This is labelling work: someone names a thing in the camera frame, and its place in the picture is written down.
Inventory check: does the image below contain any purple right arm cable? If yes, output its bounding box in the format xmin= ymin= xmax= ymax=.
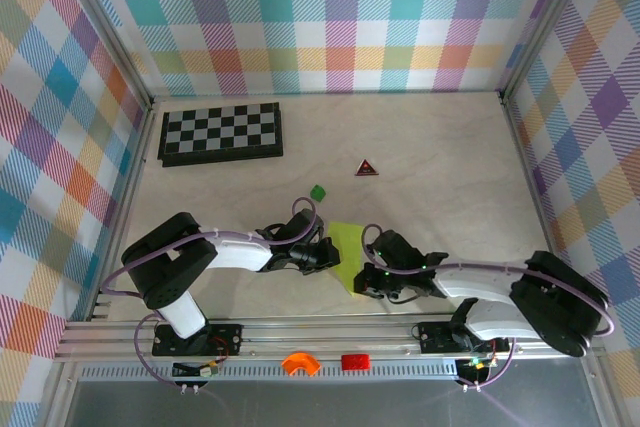
xmin=360 ymin=224 xmax=615 ymax=394

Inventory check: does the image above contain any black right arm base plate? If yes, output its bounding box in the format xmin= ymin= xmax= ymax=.
xmin=417 ymin=319 xmax=511 ymax=354

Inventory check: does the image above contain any grey metal panel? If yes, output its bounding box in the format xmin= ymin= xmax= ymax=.
xmin=64 ymin=380 xmax=601 ymax=427

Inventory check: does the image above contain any slotted grey cable duct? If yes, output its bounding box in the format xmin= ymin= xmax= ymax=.
xmin=78 ymin=364 xmax=501 ymax=383

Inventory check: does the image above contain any red plastic block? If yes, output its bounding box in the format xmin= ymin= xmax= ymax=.
xmin=340 ymin=353 xmax=372 ymax=372

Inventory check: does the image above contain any long aluminium base rail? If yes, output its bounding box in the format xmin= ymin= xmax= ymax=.
xmin=54 ymin=315 xmax=609 ymax=364

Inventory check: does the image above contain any aluminium side rail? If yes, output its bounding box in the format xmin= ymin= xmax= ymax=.
xmin=498 ymin=90 xmax=574 ymax=316
xmin=85 ymin=96 xmax=157 ymax=322

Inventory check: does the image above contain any aluminium frame post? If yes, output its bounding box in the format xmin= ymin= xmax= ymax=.
xmin=49 ymin=0 xmax=156 ymax=108
xmin=498 ymin=0 xmax=599 ymax=101

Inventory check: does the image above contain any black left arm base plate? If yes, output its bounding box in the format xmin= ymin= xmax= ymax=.
xmin=152 ymin=322 xmax=245 ymax=357

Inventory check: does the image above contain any black and grey chessboard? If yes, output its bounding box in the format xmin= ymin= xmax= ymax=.
xmin=157 ymin=101 xmax=285 ymax=169

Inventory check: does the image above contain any small circuit board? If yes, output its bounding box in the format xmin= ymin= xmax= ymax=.
xmin=457 ymin=356 xmax=494 ymax=383
xmin=172 ymin=359 xmax=221 ymax=379

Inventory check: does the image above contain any lime green paper sheet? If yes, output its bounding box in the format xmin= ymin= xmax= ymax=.
xmin=327 ymin=220 xmax=370 ymax=298

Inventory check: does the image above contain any orange curved plastic piece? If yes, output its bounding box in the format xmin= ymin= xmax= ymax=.
xmin=280 ymin=351 xmax=323 ymax=378

